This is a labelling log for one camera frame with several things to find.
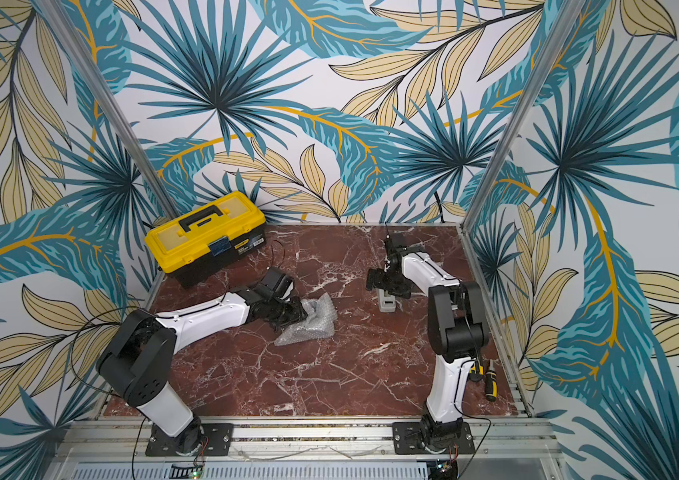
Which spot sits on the left aluminium corner post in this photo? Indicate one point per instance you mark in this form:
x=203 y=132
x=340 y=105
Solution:
x=71 y=41

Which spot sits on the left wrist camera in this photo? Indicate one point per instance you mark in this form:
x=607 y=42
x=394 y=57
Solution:
x=275 y=284

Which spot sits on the right aluminium corner post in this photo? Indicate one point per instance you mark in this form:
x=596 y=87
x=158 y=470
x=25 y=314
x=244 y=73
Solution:
x=550 y=50

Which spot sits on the aluminium front frame rail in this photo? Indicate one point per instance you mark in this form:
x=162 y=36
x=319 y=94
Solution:
x=312 y=448

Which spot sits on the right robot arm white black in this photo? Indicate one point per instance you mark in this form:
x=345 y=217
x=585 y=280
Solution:
x=456 y=330

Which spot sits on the clear bubble wrap sheet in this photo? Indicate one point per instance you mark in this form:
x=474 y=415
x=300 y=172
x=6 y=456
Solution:
x=319 y=322

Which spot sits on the yellow black screwdriver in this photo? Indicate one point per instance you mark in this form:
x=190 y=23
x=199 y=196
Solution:
x=490 y=378

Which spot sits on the aluminium corner post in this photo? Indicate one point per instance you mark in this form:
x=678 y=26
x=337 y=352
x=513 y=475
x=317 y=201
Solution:
x=71 y=41
x=550 y=50

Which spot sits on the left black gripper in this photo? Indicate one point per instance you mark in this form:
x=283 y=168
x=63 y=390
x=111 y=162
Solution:
x=298 y=314

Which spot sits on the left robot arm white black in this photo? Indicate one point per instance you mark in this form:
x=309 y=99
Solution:
x=137 y=362

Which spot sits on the yellow black toolbox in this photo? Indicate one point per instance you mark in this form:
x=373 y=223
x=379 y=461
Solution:
x=195 y=246

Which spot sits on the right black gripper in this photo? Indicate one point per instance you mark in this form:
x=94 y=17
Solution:
x=385 y=280

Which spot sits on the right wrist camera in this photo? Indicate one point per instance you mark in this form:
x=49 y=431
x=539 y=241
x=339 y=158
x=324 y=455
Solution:
x=395 y=247

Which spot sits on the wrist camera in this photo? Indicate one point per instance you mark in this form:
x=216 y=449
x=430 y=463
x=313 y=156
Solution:
x=275 y=284
x=395 y=247

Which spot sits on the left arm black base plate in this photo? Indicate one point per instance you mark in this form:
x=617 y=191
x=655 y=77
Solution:
x=199 y=439

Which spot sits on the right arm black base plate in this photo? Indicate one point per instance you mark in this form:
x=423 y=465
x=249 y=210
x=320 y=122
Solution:
x=420 y=438

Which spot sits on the white tape dispenser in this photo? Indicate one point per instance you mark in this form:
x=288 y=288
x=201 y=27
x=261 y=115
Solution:
x=387 y=302

